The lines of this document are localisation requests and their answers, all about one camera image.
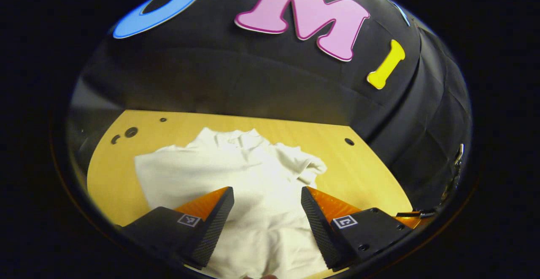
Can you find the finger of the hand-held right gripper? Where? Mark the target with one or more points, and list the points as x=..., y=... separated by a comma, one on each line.
x=407, y=222

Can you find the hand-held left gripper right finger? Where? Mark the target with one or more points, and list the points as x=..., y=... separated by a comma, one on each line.
x=320, y=232

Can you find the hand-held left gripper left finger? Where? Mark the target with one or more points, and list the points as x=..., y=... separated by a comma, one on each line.
x=215, y=228

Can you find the white sweater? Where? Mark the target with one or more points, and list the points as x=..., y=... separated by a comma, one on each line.
x=253, y=173

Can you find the black backdrop cloth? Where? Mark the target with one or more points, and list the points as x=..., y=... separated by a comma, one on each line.
x=253, y=72

